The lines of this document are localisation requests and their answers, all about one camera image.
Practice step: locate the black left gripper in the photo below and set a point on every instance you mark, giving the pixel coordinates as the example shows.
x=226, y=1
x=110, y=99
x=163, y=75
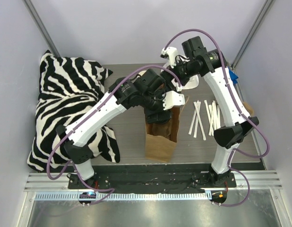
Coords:
x=156, y=116

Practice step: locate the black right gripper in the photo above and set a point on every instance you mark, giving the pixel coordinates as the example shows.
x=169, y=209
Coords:
x=171, y=79

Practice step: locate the brown paper bag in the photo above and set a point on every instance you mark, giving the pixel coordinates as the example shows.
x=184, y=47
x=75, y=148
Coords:
x=161, y=139

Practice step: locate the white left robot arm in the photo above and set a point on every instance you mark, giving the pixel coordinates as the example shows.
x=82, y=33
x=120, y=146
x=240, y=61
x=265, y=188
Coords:
x=144, y=88

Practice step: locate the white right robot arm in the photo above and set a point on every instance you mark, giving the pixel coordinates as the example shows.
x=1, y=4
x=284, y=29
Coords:
x=211, y=66

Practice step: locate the white bucket hat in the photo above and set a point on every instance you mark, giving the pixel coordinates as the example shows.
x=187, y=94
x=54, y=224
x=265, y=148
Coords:
x=191, y=82

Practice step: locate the blue folded cloth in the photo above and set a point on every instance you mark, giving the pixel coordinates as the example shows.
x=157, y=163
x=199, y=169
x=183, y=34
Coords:
x=233, y=76

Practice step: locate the zebra striped pillow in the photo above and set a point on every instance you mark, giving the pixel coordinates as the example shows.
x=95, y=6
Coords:
x=68, y=88

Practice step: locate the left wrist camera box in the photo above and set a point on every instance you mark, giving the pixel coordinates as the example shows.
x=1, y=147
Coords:
x=173, y=99

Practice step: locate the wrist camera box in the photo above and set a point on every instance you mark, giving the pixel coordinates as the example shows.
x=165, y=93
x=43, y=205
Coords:
x=173, y=99
x=170, y=54

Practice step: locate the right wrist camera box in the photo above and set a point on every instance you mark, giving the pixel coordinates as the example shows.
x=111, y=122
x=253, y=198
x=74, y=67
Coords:
x=170, y=54

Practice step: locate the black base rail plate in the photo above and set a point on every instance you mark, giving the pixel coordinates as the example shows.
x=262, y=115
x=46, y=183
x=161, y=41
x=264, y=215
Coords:
x=199, y=179

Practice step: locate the slotted cable duct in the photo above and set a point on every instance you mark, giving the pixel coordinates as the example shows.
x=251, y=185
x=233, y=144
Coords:
x=85, y=196

